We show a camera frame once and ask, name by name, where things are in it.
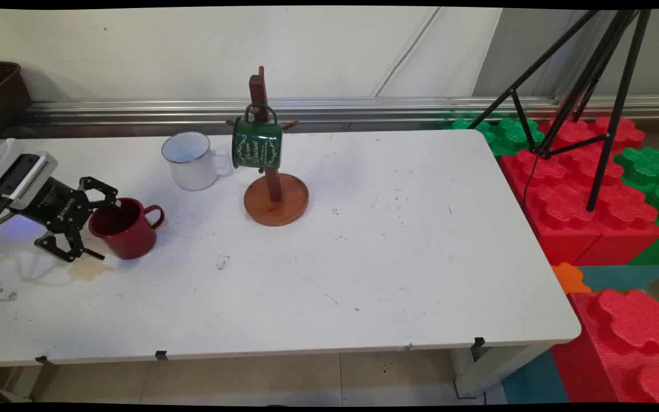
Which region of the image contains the large red foam block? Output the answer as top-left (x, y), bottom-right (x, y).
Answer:
top-left (550, 288), bottom-right (659, 403)

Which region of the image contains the brown wooden mug tree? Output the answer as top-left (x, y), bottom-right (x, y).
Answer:
top-left (225, 66), bottom-right (311, 228)

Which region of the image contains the green foam building block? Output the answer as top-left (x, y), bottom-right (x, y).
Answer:
top-left (440, 117), bottom-right (546, 157)
top-left (612, 146), bottom-right (659, 266)

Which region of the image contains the red enamel mug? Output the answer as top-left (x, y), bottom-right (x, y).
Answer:
top-left (88, 197), bottom-right (166, 260)

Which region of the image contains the black tripod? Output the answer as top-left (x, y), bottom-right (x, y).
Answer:
top-left (467, 9), bottom-right (654, 213)

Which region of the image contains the dark brown wicker basket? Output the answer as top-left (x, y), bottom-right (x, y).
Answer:
top-left (0, 60), bottom-right (32, 141)

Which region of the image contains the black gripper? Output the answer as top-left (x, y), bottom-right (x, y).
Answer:
top-left (15, 176), bottom-right (120, 264)

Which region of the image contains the green enamel mug white lettering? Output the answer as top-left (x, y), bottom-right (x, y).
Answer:
top-left (231, 103), bottom-right (284, 171)

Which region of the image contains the red foam building block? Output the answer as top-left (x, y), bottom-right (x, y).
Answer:
top-left (574, 172), bottom-right (659, 267)
top-left (537, 114), bottom-right (646, 172)
top-left (498, 149), bottom-right (604, 267)

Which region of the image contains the thin black tripod cable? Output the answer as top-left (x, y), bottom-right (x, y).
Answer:
top-left (522, 153), bottom-right (543, 214)

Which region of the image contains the white table leg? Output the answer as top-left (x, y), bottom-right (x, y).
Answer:
top-left (3, 363), bottom-right (59, 402)
top-left (451, 342), bottom-right (554, 399)

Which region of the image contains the teal foam mat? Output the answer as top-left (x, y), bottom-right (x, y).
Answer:
top-left (577, 264), bottom-right (659, 293)
top-left (501, 350), bottom-right (570, 404)

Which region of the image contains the orange foam piece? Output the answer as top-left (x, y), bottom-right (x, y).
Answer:
top-left (551, 263), bottom-right (593, 295)

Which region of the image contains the aluminium wall rail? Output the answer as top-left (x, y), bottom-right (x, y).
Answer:
top-left (25, 96), bottom-right (659, 138)

